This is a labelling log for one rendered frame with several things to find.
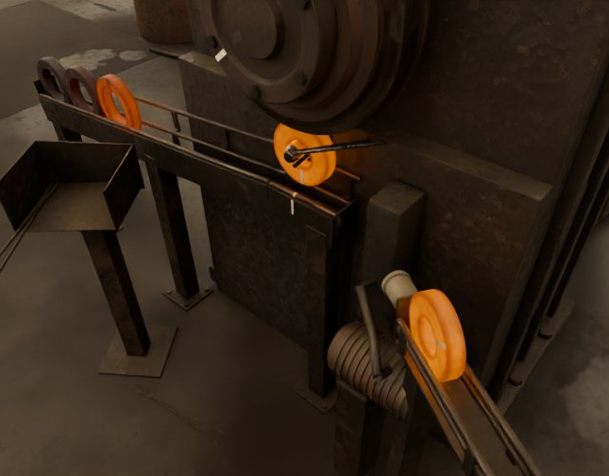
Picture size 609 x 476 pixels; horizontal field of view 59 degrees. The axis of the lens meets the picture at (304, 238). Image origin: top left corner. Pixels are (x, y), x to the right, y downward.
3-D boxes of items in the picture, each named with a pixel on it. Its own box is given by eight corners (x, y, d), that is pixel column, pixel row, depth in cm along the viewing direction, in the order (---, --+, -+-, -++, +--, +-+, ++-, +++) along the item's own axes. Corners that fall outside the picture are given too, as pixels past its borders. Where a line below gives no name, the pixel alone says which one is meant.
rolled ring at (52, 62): (55, 61, 170) (64, 59, 172) (28, 56, 181) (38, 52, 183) (76, 117, 181) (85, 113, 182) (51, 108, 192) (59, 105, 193)
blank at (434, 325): (432, 365, 100) (415, 368, 100) (419, 282, 99) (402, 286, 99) (473, 391, 85) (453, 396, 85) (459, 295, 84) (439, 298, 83)
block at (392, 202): (385, 260, 127) (396, 175, 111) (415, 275, 123) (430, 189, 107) (359, 285, 121) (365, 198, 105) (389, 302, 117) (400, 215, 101)
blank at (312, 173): (278, 108, 118) (267, 113, 116) (333, 121, 109) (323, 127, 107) (287, 170, 127) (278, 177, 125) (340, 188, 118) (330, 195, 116)
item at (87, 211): (106, 322, 186) (34, 140, 139) (180, 327, 184) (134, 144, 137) (81, 372, 171) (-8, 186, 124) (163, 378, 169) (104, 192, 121)
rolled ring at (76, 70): (85, 71, 160) (94, 67, 161) (56, 64, 171) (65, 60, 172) (107, 128, 170) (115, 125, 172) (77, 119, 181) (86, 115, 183)
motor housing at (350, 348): (349, 431, 155) (359, 306, 119) (415, 481, 144) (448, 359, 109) (320, 465, 147) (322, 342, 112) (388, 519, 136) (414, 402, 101)
